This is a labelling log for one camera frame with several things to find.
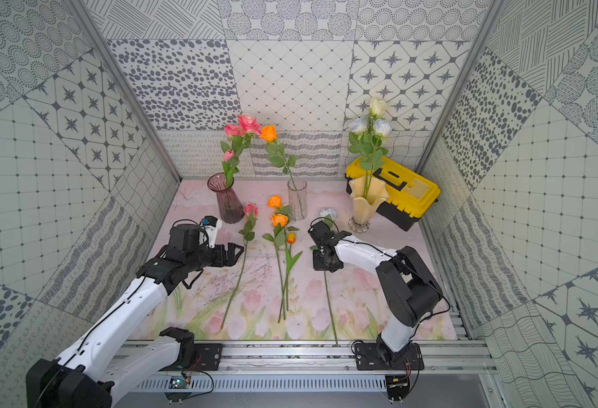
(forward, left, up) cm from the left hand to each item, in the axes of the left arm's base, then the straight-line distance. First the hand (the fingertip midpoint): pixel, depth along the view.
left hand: (230, 243), depth 80 cm
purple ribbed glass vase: (+19, +6, -8) cm, 21 cm away
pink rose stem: (+33, +1, +19) cm, 38 cm away
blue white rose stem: (+35, -43, +14) cm, 57 cm away
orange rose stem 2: (+18, -13, -12) cm, 26 cm away
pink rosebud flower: (+23, 0, -12) cm, 26 cm away
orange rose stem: (+28, -10, -12) cm, 33 cm away
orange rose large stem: (+31, -13, +13) cm, 36 cm away
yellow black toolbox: (+22, -63, 0) cm, 67 cm away
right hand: (0, -31, -15) cm, 35 cm away
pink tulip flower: (+26, +4, +9) cm, 28 cm away
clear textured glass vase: (+24, -21, -5) cm, 32 cm away
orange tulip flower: (+4, -18, -17) cm, 25 cm away
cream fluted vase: (+15, -45, +1) cm, 47 cm away
